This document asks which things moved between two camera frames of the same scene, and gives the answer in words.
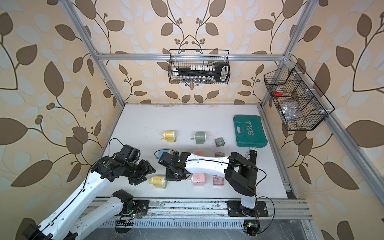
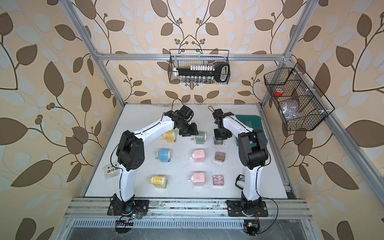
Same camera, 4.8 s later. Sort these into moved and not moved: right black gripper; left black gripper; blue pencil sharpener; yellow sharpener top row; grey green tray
Moved: left black gripper; right black gripper
Not moved: grey green tray; blue pencil sharpener; yellow sharpener top row
